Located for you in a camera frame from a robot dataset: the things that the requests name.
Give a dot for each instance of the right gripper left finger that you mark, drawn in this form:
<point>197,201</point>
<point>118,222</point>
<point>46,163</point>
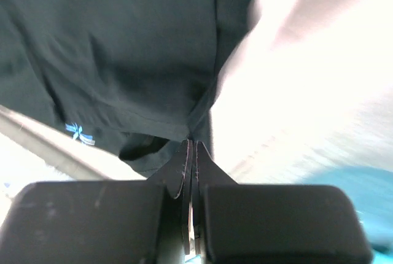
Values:
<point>175,175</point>

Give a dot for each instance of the aluminium frame rail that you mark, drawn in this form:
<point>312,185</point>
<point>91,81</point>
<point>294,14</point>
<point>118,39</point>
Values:
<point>56,149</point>

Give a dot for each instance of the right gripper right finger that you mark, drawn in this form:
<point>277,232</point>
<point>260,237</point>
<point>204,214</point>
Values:
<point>204,172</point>

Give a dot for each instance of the black t shirt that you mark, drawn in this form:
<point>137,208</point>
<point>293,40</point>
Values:
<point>132,77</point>

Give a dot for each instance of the crumpled light blue t shirt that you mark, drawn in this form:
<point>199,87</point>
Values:
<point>370,190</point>

